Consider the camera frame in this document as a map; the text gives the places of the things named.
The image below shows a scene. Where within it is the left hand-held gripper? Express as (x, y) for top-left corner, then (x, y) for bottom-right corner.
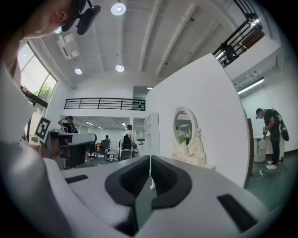
(28, 114), (97, 161)

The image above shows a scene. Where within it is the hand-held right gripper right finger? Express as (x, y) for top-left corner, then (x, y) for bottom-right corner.
(139, 155), (272, 238)

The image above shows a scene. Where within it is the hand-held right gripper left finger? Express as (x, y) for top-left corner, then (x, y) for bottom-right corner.
(61, 155), (151, 236)

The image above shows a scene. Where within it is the white dressing table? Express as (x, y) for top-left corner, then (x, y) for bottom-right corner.
(168, 106), (216, 172)

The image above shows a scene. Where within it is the white open shelf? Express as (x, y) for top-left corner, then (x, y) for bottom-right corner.
(143, 112), (161, 156)

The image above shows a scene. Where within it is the oval dressing table mirror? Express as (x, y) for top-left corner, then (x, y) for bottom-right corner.
(173, 109), (198, 149)

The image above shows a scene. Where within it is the black office chair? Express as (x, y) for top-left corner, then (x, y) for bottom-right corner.
(95, 139), (110, 161)

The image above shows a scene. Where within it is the white office chair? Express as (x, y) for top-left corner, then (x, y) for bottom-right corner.
(106, 141), (120, 163)

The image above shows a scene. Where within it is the black balcony railing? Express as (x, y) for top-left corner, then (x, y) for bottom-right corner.
(63, 97), (146, 112)

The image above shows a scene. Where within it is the white flower bouquet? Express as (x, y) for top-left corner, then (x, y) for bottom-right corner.
(177, 129), (190, 145)

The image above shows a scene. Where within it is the large window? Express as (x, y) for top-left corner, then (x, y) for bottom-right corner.
(17, 42), (58, 103)

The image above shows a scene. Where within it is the white small cabinet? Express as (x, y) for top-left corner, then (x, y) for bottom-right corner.
(253, 137), (267, 163)

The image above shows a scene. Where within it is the white ceiling air conditioner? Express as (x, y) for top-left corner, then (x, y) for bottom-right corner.
(56, 33), (80, 60)

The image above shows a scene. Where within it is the white partition panel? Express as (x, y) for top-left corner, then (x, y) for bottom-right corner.
(145, 53), (251, 188)

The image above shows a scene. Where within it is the person's head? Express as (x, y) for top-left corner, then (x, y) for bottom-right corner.
(22, 0), (81, 40)

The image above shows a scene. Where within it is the long tube light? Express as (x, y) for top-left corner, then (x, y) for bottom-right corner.
(237, 77), (265, 95)

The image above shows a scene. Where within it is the black stair railing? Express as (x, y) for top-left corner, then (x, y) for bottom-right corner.
(212, 0), (265, 68)

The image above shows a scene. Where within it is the black head-worn camera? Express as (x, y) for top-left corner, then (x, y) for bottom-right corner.
(61, 0), (102, 36)

